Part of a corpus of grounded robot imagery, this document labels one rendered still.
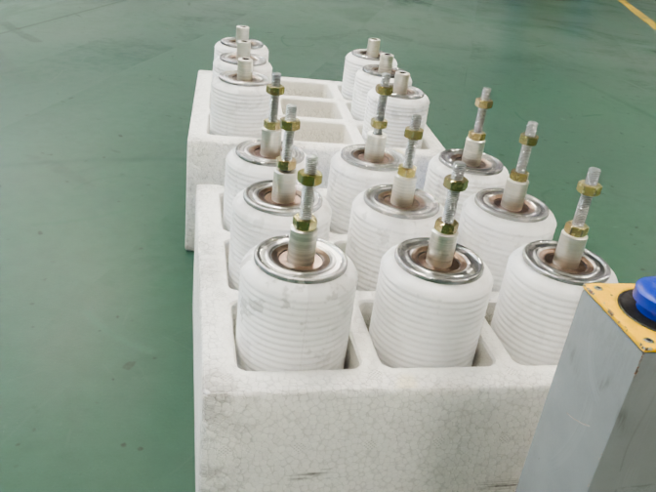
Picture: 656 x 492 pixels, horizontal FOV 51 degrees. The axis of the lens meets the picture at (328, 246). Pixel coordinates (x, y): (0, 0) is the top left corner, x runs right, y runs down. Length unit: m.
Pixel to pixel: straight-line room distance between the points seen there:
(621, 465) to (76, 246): 0.83
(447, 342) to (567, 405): 0.13
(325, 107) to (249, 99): 0.27
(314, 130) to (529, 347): 0.62
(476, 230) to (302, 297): 0.25
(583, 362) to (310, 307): 0.20
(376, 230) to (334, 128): 0.51
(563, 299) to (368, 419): 0.19
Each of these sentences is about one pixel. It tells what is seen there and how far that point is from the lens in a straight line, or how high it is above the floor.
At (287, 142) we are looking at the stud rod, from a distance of 0.64.
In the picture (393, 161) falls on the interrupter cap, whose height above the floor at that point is 0.25.
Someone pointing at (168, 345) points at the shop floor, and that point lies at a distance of 0.88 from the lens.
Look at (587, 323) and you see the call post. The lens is 0.47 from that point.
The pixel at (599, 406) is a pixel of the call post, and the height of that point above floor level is 0.26.
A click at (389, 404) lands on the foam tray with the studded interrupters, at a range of 0.56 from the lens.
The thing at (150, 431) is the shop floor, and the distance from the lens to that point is 0.77.
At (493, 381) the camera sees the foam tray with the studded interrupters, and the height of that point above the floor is 0.18.
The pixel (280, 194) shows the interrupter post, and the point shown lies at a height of 0.26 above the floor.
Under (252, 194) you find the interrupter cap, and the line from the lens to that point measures 0.66.
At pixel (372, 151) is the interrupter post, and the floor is 0.26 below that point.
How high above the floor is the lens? 0.52
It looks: 28 degrees down
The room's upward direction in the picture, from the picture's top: 7 degrees clockwise
